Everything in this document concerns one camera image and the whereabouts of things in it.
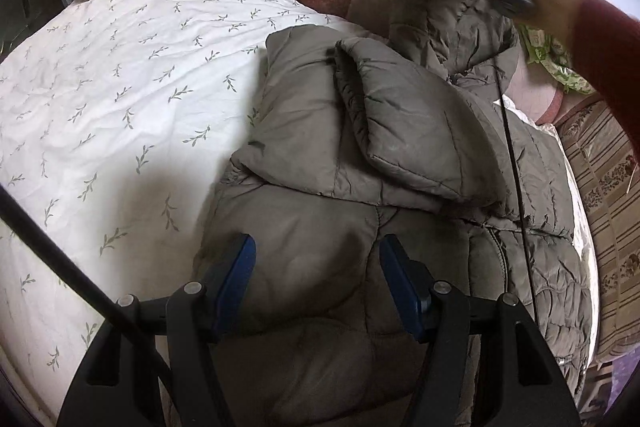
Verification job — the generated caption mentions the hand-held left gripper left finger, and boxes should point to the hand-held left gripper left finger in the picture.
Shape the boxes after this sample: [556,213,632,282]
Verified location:
[56,234,257,427]

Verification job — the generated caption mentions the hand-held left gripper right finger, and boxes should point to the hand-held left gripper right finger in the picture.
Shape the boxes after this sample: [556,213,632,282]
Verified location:
[378,234,583,427]

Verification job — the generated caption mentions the olive quilted jacket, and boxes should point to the olive quilted jacket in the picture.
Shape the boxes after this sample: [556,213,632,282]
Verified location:
[192,0,593,427]

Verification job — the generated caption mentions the green patterned cloth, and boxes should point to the green patterned cloth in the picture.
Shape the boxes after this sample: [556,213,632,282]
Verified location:
[517,24,596,95]

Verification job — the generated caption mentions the white leaf-print bedsheet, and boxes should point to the white leaf-print bedsheet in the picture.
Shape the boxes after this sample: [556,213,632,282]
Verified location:
[0,0,601,423]

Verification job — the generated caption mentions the striped floral cushion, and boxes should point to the striped floral cushion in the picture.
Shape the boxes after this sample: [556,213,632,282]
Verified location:
[555,99,640,363]

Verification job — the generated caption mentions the thin black cable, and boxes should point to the thin black cable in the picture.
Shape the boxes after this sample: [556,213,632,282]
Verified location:
[492,57,541,323]

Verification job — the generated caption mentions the thick black cable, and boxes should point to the thick black cable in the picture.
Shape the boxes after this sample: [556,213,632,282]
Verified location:
[0,184,173,388]

